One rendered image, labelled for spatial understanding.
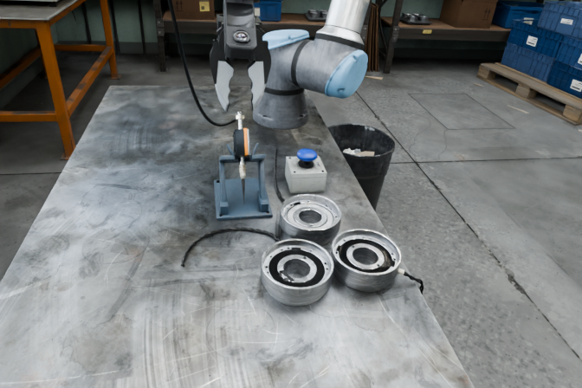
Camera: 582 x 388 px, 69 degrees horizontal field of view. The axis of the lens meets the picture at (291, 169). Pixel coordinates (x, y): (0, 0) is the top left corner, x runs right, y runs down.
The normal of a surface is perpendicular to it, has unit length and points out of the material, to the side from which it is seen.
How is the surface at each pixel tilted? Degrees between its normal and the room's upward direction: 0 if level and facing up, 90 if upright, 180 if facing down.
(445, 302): 0
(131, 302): 0
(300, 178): 90
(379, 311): 0
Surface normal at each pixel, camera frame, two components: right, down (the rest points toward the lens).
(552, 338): 0.07, -0.86
